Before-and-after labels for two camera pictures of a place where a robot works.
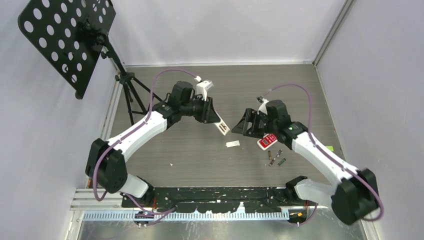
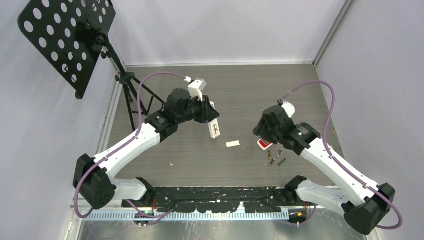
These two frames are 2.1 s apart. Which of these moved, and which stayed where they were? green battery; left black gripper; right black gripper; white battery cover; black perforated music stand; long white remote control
Moved: long white remote control; right black gripper
Stayed: green battery; white battery cover; left black gripper; black perforated music stand
